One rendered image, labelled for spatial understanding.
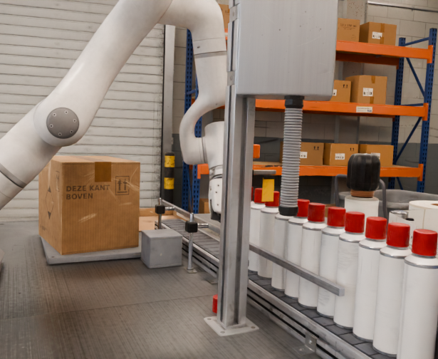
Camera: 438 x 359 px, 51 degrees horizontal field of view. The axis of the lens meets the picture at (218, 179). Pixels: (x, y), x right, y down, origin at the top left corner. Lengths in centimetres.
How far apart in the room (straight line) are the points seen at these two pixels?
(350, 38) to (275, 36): 458
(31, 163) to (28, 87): 412
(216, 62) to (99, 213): 56
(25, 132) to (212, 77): 50
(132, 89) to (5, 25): 140
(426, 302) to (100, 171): 98
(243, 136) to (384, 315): 40
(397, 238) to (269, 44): 39
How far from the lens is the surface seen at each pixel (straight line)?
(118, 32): 119
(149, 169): 527
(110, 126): 523
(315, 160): 518
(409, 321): 75
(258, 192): 111
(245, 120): 89
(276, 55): 83
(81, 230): 141
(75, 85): 114
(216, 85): 126
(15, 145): 118
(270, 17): 85
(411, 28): 687
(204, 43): 126
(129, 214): 145
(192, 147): 129
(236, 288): 94
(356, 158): 121
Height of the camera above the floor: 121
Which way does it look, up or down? 6 degrees down
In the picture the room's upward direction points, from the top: 2 degrees clockwise
